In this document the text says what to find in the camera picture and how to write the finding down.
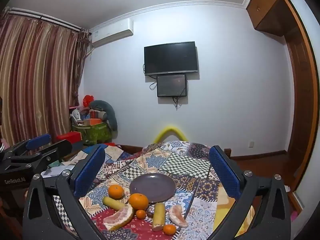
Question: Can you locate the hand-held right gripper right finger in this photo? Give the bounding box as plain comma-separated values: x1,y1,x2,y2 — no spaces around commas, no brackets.
209,145,292,240

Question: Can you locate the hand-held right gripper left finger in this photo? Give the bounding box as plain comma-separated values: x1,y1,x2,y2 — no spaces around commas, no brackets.
22,145,107,240

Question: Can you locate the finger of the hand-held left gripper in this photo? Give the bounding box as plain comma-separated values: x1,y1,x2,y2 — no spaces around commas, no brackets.
5,139,73,173
4,133,52,157

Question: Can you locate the medium orange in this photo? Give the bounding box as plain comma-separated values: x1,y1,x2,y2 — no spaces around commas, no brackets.
108,184,125,200

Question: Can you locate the large orange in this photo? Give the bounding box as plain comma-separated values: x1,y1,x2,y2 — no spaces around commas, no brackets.
128,193,149,210

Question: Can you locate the peeled pomelo segment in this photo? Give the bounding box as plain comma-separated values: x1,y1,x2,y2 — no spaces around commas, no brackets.
168,205,189,228

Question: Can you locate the grey round plate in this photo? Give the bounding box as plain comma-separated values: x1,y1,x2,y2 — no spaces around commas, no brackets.
129,173,177,203

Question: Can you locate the round brown bread slice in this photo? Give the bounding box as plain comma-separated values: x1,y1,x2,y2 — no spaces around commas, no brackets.
152,202,166,231

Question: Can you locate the red box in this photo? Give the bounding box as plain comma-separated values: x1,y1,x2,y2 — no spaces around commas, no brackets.
56,132,83,145

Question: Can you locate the white crumpled paper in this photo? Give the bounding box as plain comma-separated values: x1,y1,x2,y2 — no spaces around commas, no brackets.
41,162,77,178

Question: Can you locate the patchwork printed blanket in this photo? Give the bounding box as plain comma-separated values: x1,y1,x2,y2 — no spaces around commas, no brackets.
41,140,256,240

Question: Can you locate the wooden baseboard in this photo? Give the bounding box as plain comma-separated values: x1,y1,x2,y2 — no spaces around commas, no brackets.
229,150,288,161

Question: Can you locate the green fabric storage bag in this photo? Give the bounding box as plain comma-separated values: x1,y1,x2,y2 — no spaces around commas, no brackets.
72,122,113,146

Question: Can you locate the wooden bed footboard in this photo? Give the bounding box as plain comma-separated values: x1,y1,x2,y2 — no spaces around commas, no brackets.
115,144,143,156

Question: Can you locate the red plastic bag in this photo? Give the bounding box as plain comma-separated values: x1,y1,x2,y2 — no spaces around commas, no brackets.
83,95,96,107

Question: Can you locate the striped brown curtain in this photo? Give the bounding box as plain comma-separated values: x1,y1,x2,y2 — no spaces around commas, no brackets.
0,12,89,147

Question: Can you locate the grey curved pillow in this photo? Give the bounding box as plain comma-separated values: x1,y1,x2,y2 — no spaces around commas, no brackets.
90,100,118,132

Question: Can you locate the white air conditioner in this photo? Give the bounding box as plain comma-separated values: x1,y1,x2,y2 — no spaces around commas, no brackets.
89,17,134,48

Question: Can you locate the wooden overhead cabinet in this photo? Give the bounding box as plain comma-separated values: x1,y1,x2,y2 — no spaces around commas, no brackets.
246,0,293,31

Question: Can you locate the small black wall monitor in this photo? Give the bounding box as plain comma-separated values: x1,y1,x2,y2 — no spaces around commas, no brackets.
156,74,188,98

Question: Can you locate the wooden door frame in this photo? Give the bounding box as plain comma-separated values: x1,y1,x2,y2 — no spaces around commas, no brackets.
282,0,320,207

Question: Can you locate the curtain rail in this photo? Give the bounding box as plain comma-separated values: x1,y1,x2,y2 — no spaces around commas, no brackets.
3,6,83,32

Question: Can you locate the large black wall television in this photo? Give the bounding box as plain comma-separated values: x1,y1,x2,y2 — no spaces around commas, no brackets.
144,41,199,77

